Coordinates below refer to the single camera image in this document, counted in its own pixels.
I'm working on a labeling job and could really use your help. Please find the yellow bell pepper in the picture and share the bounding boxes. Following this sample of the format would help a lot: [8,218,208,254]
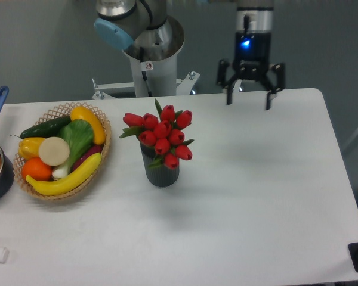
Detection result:
[18,137,45,160]

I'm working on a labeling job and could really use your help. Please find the dark grey ribbed vase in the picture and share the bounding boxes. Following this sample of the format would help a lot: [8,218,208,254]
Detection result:
[140,143,180,187]

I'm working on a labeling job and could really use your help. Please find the purple eggplant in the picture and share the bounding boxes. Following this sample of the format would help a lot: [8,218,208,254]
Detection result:
[71,145,103,171]

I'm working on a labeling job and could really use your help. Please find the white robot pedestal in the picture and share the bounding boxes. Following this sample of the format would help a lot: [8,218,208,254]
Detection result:
[129,55,177,98]

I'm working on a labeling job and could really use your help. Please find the yellow banana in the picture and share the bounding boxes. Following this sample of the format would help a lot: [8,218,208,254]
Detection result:
[26,153,102,196]

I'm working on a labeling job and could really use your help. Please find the white metal base frame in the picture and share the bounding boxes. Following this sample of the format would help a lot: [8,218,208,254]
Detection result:
[91,71,200,100]

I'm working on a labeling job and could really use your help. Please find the beige round disc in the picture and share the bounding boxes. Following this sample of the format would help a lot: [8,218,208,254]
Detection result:
[38,137,70,166]

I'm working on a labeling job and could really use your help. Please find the green bok choy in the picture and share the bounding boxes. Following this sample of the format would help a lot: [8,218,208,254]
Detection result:
[52,119,94,180]

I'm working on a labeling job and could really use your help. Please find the green cucumber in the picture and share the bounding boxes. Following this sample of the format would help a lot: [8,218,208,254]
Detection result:
[11,116,71,139]

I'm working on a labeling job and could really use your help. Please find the orange fruit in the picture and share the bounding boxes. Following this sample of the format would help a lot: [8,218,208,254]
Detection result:
[21,158,52,181]

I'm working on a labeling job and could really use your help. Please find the red tulip bouquet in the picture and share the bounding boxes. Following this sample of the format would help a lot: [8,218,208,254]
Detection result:
[120,100,194,170]

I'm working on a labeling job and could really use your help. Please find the yellow squash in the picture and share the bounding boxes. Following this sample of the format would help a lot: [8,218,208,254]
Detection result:
[70,106,106,145]

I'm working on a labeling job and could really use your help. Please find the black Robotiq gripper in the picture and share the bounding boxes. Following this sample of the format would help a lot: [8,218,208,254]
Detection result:
[216,31,285,110]

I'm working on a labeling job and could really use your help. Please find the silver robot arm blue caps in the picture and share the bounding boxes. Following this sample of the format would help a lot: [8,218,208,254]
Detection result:
[94,1,285,109]

